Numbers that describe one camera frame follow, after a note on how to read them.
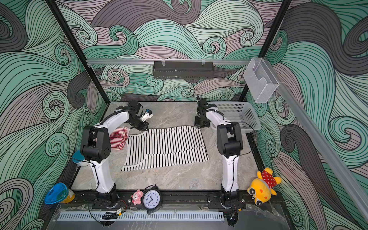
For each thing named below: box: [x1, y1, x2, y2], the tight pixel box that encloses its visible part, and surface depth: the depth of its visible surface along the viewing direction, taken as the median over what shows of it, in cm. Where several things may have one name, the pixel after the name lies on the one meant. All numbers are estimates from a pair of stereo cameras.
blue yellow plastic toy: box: [44, 182, 76, 205], surface depth 68 cm
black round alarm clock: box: [141, 184, 163, 215], surface depth 73 cm
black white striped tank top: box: [121, 125, 210, 172], surface depth 94 cm
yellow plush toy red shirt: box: [246, 167, 282, 207], surface depth 74 cm
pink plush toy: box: [131, 189, 144, 206], surface depth 73 cm
